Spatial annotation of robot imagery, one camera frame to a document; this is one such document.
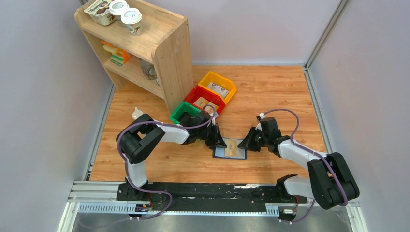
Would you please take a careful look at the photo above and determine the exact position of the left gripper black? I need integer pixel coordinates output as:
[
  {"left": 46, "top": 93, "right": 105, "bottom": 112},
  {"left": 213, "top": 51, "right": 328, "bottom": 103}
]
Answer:
[{"left": 197, "top": 122, "right": 227, "bottom": 148}]

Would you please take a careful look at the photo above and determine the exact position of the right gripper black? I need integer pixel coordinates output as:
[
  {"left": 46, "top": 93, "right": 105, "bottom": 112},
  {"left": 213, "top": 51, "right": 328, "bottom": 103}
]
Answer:
[{"left": 238, "top": 127, "right": 268, "bottom": 152}]

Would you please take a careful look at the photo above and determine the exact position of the yellow VIP card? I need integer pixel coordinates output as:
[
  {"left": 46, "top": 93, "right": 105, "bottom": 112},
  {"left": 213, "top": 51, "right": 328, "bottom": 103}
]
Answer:
[{"left": 224, "top": 139, "right": 237, "bottom": 158}]

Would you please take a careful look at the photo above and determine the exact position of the navy blue card holder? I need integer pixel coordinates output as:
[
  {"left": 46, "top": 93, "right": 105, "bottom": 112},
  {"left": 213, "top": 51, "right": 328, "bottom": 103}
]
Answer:
[{"left": 212, "top": 138, "right": 247, "bottom": 160}]

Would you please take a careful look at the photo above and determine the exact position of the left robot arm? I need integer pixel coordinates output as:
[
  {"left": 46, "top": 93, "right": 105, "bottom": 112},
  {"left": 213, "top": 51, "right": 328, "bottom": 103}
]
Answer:
[{"left": 116, "top": 111, "right": 227, "bottom": 201}]

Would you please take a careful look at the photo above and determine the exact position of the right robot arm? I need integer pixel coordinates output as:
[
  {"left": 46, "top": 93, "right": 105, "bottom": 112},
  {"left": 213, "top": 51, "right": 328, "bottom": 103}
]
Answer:
[{"left": 237, "top": 117, "right": 360, "bottom": 209}]

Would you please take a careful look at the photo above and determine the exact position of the brown packet right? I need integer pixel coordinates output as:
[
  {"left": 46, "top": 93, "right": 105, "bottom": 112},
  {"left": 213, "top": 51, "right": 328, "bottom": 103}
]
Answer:
[{"left": 204, "top": 102, "right": 218, "bottom": 116}]

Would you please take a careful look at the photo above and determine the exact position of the brown packet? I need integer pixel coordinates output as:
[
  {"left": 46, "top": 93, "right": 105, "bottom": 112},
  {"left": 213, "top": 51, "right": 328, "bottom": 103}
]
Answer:
[
  {"left": 193, "top": 97, "right": 209, "bottom": 109},
  {"left": 204, "top": 102, "right": 218, "bottom": 116}
]

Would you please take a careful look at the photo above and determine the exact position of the black bag in green bin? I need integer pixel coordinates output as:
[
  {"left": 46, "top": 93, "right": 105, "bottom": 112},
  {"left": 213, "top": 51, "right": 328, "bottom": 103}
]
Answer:
[{"left": 178, "top": 112, "right": 195, "bottom": 127}]

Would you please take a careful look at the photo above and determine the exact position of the brown packet left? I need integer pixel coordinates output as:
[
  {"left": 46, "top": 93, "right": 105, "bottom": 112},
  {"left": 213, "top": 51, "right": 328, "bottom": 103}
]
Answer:
[{"left": 193, "top": 97, "right": 209, "bottom": 109}]

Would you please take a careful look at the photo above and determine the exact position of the green plastic bin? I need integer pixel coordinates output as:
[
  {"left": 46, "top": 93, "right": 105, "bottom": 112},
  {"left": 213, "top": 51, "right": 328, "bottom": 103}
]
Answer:
[{"left": 170, "top": 101, "right": 212, "bottom": 128}]

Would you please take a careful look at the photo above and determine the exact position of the white sachet in yellow bin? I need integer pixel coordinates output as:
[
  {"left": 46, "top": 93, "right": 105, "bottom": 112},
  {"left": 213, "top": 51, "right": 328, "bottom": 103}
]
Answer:
[{"left": 207, "top": 82, "right": 229, "bottom": 98}]

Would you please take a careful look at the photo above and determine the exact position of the red plastic bin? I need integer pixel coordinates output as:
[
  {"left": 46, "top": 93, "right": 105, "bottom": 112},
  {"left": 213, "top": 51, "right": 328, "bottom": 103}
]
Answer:
[{"left": 184, "top": 86, "right": 226, "bottom": 117}]

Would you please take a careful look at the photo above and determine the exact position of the yellow plastic bin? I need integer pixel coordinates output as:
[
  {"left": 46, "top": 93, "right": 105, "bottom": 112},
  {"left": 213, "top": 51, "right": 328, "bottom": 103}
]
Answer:
[{"left": 198, "top": 71, "right": 237, "bottom": 104}]

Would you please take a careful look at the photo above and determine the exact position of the clear squeeze bottle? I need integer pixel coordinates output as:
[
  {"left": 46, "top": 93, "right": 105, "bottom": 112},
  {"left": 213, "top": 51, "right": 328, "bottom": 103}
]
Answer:
[{"left": 132, "top": 107, "right": 144, "bottom": 120}]

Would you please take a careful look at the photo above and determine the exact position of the glass jar on shelf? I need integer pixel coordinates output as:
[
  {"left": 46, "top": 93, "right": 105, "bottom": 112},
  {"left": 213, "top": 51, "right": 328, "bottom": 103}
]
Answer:
[{"left": 139, "top": 58, "right": 157, "bottom": 80}]

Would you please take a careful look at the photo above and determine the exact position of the wooden shelf unit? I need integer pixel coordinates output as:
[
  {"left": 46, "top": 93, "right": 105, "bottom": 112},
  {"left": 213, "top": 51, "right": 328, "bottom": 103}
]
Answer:
[{"left": 74, "top": 0, "right": 194, "bottom": 113}]

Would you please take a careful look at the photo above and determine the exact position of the orange snack package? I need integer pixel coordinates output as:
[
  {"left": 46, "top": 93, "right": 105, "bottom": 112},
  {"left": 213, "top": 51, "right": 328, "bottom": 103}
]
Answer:
[{"left": 100, "top": 40, "right": 133, "bottom": 67}]

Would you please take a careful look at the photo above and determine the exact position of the white lidded paper cup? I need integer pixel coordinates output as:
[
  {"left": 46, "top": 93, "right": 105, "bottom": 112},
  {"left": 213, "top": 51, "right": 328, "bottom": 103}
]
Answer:
[{"left": 109, "top": 0, "right": 130, "bottom": 27}]

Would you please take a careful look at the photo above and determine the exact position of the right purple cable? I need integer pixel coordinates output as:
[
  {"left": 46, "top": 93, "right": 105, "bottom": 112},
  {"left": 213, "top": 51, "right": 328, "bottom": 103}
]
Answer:
[{"left": 258, "top": 108, "right": 349, "bottom": 225}]

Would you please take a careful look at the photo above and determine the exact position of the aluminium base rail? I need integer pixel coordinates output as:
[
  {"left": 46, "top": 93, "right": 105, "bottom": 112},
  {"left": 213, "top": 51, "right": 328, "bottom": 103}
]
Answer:
[{"left": 58, "top": 181, "right": 369, "bottom": 232}]

